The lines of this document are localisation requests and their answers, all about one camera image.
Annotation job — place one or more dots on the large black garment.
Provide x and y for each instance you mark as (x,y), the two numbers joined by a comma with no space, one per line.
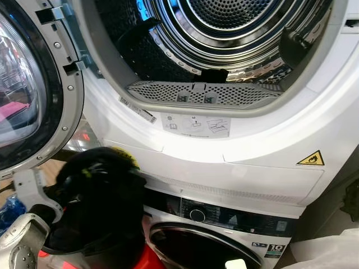
(106,190)

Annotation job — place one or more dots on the round dark washer door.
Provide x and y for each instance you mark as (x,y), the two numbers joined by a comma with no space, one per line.
(190,252)

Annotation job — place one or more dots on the black washer dial knob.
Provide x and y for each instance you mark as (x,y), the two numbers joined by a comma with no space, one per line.
(197,214)

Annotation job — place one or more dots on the grey barcode label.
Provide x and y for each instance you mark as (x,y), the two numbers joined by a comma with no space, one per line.
(137,110)

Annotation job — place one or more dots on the white tumble dryer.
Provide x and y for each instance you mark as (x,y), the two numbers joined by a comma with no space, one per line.
(252,147)

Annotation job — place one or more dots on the perforated steel dryer drum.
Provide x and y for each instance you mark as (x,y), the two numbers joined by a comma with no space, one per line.
(235,33)

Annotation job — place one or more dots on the black round laundry basket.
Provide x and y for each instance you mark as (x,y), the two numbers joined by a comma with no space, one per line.
(112,255)

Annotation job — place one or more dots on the grey dryer lint filter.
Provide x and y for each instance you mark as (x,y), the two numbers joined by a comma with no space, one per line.
(162,93)

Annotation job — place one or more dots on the yellow triangle warning sticker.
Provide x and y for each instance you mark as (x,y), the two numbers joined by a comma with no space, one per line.
(311,159)

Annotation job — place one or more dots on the yellow energy sticker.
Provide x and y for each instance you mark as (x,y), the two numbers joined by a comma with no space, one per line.
(127,152)

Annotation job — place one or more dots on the dark ten year sticker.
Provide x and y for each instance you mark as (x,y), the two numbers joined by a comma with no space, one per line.
(275,250)

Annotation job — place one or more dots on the white washing machine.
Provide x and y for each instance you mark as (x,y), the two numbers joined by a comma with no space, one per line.
(247,238)

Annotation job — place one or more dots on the white instruction label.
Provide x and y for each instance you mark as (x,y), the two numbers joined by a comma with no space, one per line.
(196,126)

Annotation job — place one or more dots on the round glass dryer door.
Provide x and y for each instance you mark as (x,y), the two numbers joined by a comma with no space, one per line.
(63,84)

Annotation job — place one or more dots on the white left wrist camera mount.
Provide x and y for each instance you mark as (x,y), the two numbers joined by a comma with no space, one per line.
(28,188)

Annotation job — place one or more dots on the blue plastic bag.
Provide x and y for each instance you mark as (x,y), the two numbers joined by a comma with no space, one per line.
(10,216)

